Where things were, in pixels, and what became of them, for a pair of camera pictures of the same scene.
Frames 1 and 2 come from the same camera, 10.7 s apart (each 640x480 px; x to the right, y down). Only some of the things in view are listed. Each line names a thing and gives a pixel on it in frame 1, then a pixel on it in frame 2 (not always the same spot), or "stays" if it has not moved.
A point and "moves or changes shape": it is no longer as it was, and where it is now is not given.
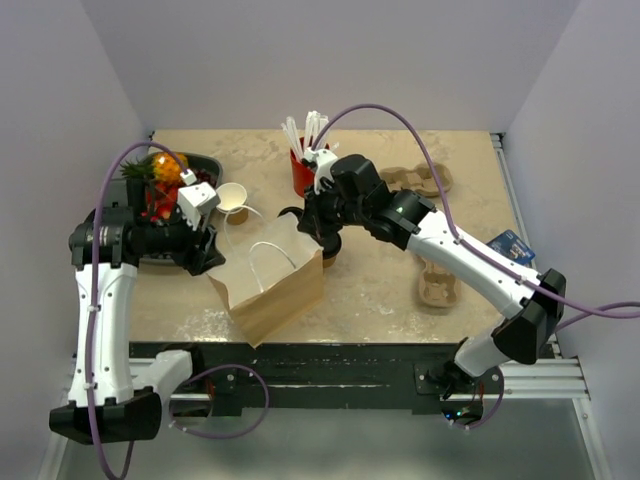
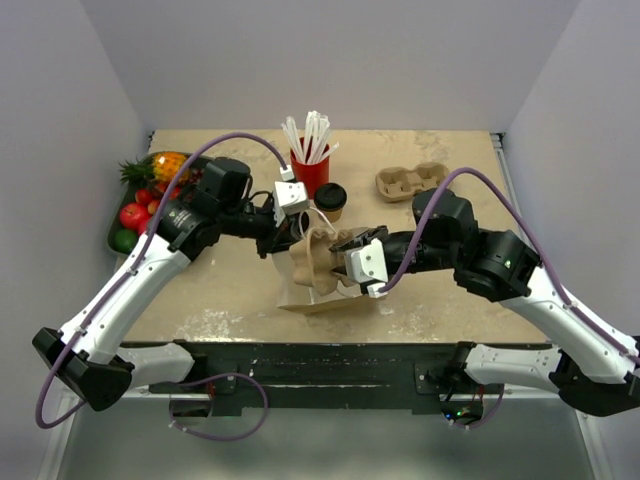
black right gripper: x=313 y=221 -> x=379 y=232
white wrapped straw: x=309 y=128 stays
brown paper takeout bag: x=272 y=281 moves or changes shape
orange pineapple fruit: x=164 y=168 stays
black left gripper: x=198 y=259 -> x=279 y=238
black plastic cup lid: x=332 y=245 moves or changes shape
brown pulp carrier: x=438 y=287 -> x=314 y=260
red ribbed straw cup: x=303 y=173 stays
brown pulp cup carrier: x=418 y=178 stays
